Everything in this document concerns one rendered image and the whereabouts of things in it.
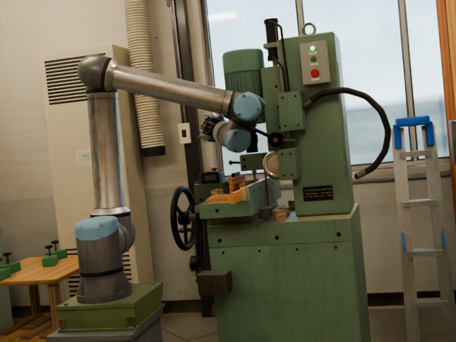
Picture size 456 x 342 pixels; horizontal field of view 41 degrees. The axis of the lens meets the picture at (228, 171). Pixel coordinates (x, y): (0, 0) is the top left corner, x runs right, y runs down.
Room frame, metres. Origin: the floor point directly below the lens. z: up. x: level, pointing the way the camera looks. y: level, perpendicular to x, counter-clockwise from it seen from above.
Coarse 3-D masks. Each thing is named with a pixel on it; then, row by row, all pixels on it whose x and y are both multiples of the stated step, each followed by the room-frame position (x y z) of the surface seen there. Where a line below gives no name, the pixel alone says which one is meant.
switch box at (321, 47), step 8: (304, 48) 2.37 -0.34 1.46; (320, 48) 2.35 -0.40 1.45; (304, 56) 2.37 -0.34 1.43; (320, 56) 2.35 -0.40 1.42; (304, 64) 2.37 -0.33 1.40; (320, 64) 2.35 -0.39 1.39; (328, 64) 2.39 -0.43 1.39; (304, 72) 2.37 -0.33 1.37; (320, 72) 2.35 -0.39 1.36; (328, 72) 2.37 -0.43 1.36; (304, 80) 2.37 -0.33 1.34; (320, 80) 2.36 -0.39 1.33; (328, 80) 2.35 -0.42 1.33
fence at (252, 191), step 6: (264, 180) 2.58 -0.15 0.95; (270, 180) 2.70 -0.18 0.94; (276, 180) 2.82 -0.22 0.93; (246, 186) 2.33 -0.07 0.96; (252, 186) 2.39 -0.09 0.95; (258, 186) 2.47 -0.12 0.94; (264, 186) 2.57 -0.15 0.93; (270, 186) 2.69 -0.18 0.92; (276, 186) 2.81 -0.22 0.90; (246, 192) 2.33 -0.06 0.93; (252, 192) 2.38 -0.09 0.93; (258, 192) 2.46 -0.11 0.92; (264, 192) 2.56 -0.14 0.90; (246, 198) 2.33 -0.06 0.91; (252, 198) 2.37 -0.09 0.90
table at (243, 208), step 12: (276, 192) 2.80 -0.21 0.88; (204, 204) 2.38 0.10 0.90; (216, 204) 2.36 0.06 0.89; (228, 204) 2.35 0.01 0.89; (240, 204) 2.34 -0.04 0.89; (252, 204) 2.36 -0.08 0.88; (264, 204) 2.54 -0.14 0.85; (204, 216) 2.38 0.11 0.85; (216, 216) 2.36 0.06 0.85; (228, 216) 2.35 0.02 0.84
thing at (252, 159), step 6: (240, 156) 2.60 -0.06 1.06; (246, 156) 2.59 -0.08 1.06; (252, 156) 2.58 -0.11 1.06; (258, 156) 2.57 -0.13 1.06; (264, 156) 2.57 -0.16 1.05; (240, 162) 2.60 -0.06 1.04; (246, 162) 2.59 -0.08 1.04; (252, 162) 2.58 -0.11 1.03; (258, 162) 2.57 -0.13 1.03; (246, 168) 2.59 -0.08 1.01; (252, 168) 2.58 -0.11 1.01; (258, 168) 2.58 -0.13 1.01
